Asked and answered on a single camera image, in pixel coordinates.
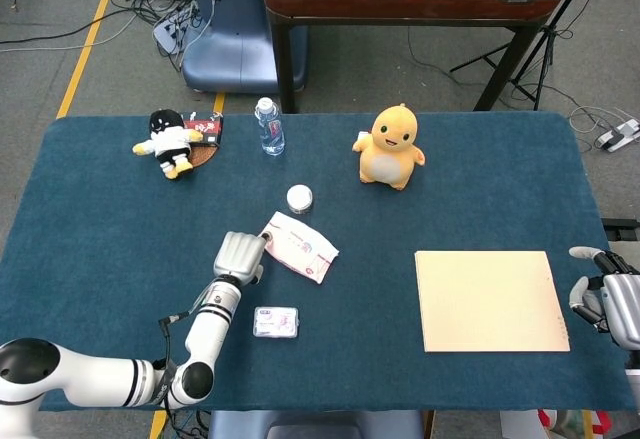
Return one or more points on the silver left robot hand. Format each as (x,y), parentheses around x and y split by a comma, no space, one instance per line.
(240,256)

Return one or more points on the black white plush doll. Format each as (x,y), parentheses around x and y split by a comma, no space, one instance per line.
(167,141)

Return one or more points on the red black card box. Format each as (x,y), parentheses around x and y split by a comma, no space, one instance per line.
(210,129)

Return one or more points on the blue grey robot chassis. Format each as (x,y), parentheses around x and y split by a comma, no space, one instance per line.
(310,426)

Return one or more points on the white foot pedal switch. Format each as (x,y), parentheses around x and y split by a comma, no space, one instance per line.
(620,136)

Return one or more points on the small white tag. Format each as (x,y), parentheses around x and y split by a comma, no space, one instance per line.
(363,135)

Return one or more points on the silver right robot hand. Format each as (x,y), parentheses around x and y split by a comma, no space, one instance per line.
(622,309)

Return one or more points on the white red tissue pack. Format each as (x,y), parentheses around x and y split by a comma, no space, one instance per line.
(300,249)

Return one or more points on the small white rectangular packet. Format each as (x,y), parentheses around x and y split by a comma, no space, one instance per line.
(276,322)

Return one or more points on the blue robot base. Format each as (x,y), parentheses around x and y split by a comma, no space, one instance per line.
(235,44)

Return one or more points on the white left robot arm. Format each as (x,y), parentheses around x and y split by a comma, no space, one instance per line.
(210,329)

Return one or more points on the yellow dinosaur plush toy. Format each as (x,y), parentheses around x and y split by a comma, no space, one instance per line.
(387,159)

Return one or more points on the brown mahjong table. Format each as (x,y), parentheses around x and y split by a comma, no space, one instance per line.
(400,1)

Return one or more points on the red white bag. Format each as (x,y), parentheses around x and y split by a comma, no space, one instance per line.
(550,421)

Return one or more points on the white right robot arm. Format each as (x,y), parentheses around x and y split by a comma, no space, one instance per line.
(634,359)

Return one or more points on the white power strip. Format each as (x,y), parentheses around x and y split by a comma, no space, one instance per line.
(167,34)

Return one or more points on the brown round woven coaster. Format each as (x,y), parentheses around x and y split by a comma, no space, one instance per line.
(205,156)

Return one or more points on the clear plastic water bottle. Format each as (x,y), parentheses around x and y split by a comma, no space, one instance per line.
(271,131)

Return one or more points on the beige square board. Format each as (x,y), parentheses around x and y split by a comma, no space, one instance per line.
(490,301)

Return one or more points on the small white round container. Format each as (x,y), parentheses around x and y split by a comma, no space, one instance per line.
(299,196)

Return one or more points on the black tripod stand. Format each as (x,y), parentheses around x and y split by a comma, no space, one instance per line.
(547,34)

